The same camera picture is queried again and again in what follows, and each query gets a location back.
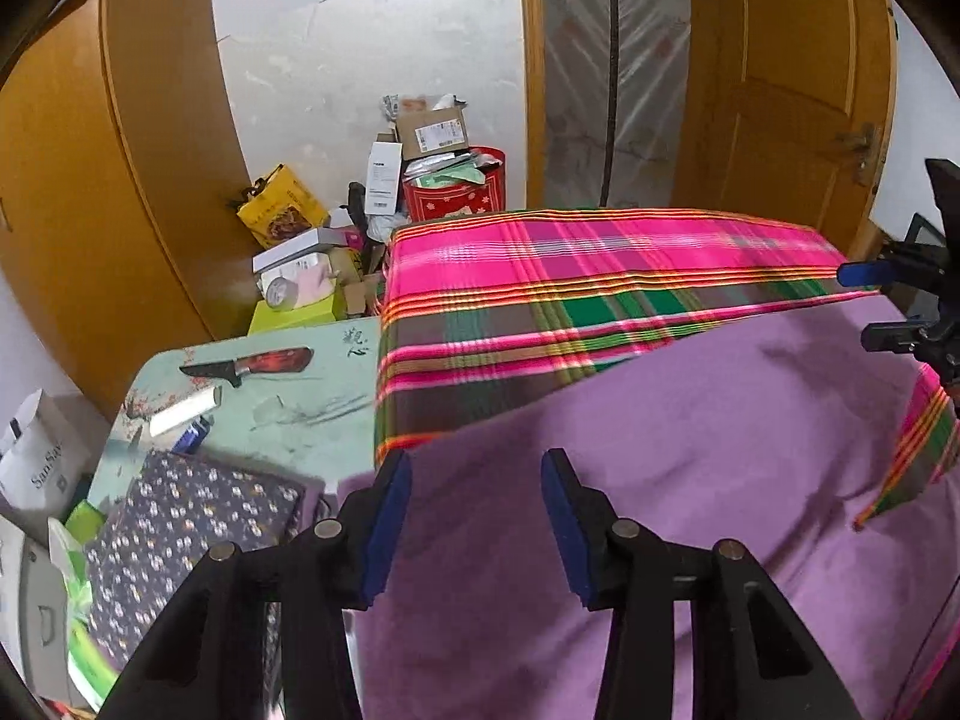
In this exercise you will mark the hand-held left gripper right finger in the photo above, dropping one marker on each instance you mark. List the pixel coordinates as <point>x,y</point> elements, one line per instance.
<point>566,532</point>

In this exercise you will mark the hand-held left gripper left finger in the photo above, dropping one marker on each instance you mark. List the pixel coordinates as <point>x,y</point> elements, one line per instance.
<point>390,529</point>

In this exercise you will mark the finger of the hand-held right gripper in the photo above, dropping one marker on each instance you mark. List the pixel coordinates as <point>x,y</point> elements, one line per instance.
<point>862,274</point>
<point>892,336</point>

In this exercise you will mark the purple fleece pants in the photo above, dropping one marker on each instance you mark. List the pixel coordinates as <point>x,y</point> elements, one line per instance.
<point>712,427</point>

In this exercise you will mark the teal tablecloth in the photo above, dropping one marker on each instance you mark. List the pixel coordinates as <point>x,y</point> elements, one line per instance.
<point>300,405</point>

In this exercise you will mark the dark dotted folded cloth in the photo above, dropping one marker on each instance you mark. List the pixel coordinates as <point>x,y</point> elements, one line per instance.
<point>195,525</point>

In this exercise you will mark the wooden door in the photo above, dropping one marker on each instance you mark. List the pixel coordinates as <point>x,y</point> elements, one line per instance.
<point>780,75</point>

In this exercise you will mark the blue lighter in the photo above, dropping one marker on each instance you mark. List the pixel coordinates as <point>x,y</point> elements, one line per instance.
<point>193,437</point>

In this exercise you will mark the green box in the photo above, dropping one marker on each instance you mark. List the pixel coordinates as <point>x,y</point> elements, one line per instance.
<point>292,319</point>

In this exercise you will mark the white tube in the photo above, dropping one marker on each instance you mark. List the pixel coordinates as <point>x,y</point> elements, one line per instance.
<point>184,412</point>

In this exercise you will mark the pink plaid blanket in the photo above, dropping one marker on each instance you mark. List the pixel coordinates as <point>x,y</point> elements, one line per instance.
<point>562,277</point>

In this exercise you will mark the tape roll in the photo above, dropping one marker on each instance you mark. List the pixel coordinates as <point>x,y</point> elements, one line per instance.
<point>280,293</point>

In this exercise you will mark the flat white box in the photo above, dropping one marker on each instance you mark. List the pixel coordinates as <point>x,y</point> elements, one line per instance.
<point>300,249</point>

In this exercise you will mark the green white plastic bag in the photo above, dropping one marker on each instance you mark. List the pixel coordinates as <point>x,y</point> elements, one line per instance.
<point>75,585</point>

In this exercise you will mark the plastic door curtain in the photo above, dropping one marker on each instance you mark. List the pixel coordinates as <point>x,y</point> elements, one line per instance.
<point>600,67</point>

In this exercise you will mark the yellow bag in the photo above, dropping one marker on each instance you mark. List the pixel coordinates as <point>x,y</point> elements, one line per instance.
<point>285,210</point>

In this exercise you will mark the red tin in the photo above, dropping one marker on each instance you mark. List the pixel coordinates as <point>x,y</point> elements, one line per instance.
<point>457,199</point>

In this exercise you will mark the white carton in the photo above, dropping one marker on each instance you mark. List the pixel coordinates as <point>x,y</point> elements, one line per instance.
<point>382,176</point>

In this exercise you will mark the white paper bag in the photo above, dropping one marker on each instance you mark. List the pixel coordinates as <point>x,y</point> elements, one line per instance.
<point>37,457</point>

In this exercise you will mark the grey drawer cabinet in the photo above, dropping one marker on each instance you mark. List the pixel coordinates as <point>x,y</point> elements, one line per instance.
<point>37,615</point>

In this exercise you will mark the open cardboard box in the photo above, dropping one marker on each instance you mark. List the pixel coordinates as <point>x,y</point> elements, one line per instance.
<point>435,133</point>

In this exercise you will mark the wooden wardrobe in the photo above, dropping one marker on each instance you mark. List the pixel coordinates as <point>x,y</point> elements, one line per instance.
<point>112,165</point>

